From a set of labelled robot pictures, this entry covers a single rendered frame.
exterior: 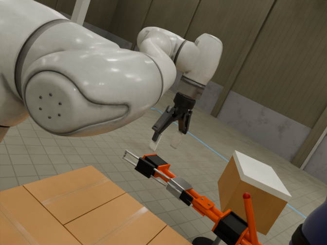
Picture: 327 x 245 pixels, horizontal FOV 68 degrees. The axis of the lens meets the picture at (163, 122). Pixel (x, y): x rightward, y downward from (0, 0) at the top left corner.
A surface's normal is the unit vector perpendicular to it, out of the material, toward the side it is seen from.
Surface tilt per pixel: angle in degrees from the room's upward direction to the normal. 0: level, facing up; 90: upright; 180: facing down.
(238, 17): 90
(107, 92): 66
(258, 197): 90
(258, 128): 90
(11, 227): 0
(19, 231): 0
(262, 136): 90
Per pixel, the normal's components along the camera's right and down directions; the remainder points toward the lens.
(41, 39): -0.12, -0.40
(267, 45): -0.70, -0.11
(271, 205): -0.16, 0.21
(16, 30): 0.08, -0.26
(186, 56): -0.35, 0.07
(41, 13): 0.33, -0.61
